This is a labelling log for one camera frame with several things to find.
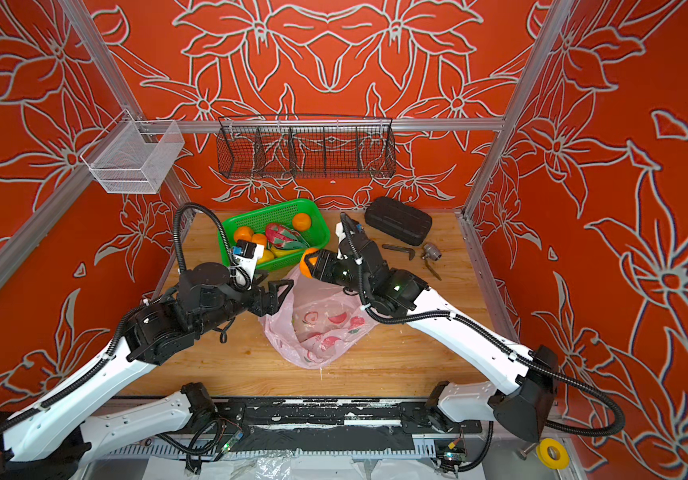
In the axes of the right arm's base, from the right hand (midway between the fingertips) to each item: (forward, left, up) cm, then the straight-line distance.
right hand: (305, 261), depth 67 cm
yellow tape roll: (-34, -54, -30) cm, 71 cm away
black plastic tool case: (+35, -29, -24) cm, 51 cm away
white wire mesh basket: (+40, +57, +2) cm, 70 cm away
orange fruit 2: (+38, +7, -27) cm, 47 cm away
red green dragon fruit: (+27, +12, -24) cm, 38 cm away
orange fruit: (-1, +1, 0) cm, 1 cm away
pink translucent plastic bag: (-2, 0, -31) cm, 31 cm away
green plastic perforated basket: (+29, 0, -24) cm, 38 cm away
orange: (+29, +27, -23) cm, 46 cm away
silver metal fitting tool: (+23, -40, -28) cm, 54 cm away
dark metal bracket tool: (+23, -33, -28) cm, 49 cm away
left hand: (-4, +5, +1) cm, 7 cm away
